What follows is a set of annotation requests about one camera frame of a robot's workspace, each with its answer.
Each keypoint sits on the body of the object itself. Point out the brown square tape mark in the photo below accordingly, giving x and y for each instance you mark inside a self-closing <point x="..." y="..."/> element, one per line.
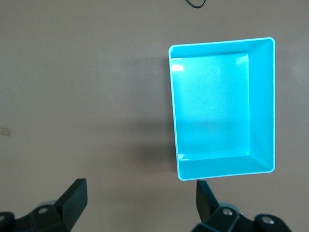
<point x="5" y="132"/>

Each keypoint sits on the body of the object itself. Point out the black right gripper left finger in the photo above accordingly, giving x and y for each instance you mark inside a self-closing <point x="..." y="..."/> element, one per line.
<point x="53" y="217"/>

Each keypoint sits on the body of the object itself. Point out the blue plastic box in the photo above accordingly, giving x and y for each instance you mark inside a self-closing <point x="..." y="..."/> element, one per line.
<point x="217" y="108"/>

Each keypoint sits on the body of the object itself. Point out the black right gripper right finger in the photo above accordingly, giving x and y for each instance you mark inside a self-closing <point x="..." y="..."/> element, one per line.
<point x="224" y="222"/>

